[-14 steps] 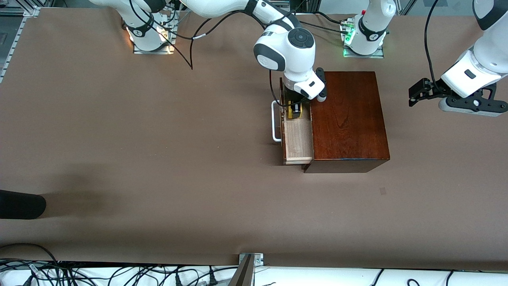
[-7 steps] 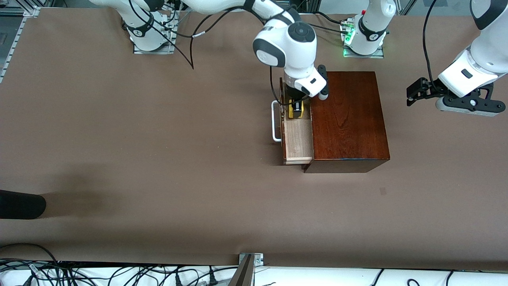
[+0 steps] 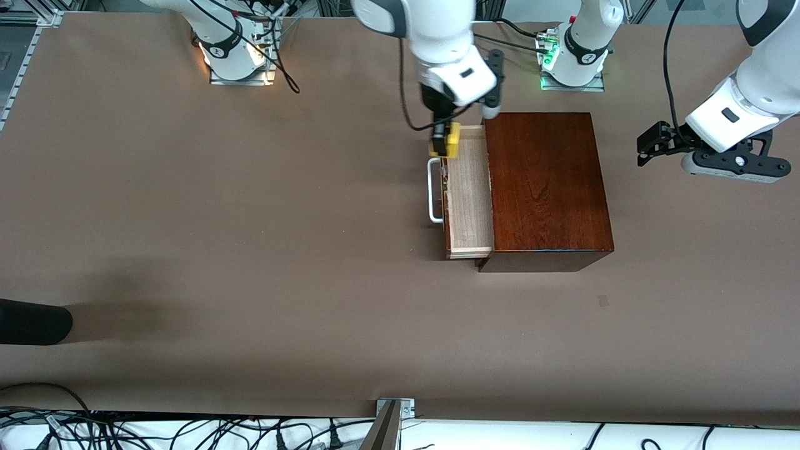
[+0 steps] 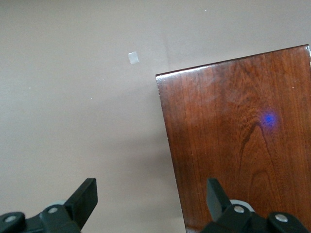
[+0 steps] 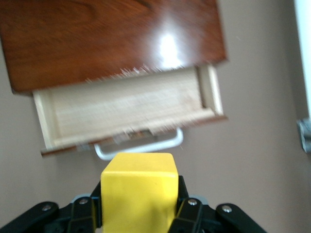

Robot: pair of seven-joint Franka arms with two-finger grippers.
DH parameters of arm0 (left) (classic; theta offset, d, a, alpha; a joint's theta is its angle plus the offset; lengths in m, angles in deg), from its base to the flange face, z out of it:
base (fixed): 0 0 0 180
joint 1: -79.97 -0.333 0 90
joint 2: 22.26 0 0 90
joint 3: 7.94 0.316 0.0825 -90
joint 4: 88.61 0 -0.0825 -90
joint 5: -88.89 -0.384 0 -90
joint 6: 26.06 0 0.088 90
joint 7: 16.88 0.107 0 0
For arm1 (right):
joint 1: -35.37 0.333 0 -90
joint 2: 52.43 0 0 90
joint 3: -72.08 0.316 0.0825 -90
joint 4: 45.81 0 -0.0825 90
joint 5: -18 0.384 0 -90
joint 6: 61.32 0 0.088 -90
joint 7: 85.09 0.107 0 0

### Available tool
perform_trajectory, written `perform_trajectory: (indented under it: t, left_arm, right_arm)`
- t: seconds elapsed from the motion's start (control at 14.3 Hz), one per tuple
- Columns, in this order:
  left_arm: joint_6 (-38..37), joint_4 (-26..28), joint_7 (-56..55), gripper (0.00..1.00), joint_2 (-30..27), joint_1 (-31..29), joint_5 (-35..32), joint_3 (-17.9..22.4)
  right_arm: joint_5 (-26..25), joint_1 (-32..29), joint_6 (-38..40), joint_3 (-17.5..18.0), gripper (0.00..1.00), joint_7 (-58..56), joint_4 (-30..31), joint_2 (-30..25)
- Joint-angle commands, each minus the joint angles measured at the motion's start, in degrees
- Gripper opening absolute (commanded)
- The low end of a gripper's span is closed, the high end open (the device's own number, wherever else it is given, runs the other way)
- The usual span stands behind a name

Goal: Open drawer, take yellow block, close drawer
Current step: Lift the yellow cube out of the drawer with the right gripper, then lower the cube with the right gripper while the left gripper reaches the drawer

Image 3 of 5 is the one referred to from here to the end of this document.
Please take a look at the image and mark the yellow block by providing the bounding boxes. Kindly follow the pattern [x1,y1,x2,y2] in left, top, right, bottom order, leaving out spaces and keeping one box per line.
[427,122,462,158]

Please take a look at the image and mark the wooden drawer with white handle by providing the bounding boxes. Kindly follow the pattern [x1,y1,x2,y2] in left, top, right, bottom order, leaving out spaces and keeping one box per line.
[427,125,496,260]

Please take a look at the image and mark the dark brown wooden cabinet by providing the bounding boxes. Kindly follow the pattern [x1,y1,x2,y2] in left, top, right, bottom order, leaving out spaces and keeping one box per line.
[478,112,615,273]

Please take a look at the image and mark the black cylinder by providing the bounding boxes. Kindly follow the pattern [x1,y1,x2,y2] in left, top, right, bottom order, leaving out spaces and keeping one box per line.
[0,299,74,346]

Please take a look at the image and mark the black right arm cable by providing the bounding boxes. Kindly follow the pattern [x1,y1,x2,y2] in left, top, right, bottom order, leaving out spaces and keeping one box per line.
[398,34,477,133]

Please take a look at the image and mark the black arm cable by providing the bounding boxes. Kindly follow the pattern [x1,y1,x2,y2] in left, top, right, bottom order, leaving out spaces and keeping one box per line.
[663,0,689,136]
[398,34,477,133]

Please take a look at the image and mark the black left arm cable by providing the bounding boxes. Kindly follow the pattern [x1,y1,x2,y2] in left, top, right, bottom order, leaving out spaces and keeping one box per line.
[663,0,689,136]

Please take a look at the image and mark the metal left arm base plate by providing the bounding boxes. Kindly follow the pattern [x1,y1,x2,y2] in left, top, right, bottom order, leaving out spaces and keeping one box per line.
[540,70,606,93]

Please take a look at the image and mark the black cable on table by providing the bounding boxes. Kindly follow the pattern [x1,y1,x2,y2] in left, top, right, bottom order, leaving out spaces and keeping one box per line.
[472,17,561,58]

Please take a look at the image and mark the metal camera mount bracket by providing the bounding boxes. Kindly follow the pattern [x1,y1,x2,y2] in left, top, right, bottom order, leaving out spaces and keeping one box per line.
[360,398,416,450]

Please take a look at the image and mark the tangled black cables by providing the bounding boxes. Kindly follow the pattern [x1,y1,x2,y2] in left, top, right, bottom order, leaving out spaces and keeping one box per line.
[0,409,376,450]

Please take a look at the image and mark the aluminium slotted frame rail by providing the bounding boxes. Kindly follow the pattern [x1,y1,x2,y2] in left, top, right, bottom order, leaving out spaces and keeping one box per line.
[0,0,64,133]

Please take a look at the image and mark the black looped cable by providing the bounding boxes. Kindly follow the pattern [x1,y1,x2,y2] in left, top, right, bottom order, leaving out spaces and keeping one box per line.
[0,382,94,433]

